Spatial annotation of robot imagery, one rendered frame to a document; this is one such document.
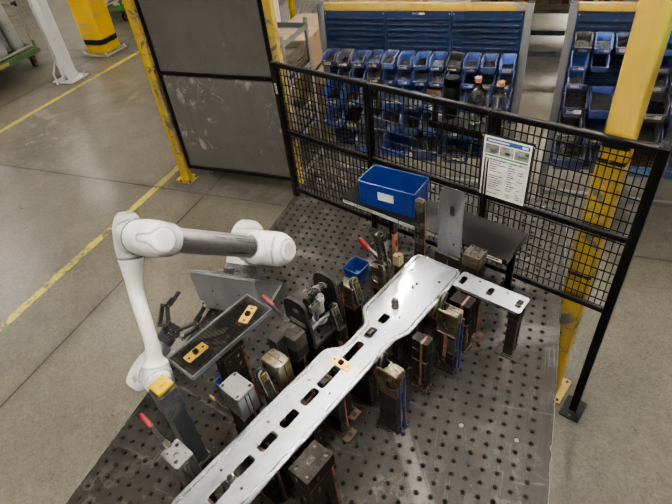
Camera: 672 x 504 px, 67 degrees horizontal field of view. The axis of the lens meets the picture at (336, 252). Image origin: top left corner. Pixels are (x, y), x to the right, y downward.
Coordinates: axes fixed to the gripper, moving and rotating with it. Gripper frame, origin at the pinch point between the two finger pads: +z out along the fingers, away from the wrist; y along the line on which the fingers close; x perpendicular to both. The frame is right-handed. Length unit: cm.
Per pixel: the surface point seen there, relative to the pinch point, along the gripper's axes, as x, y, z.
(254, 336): 1.5, 35.0, 1.9
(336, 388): 74, 32, 0
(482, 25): -25, 72, 251
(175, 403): 51, -5, -31
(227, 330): 47.8, -1.5, -2.6
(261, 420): 67, 17, -22
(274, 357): 59, 14, -2
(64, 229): -288, -20, 1
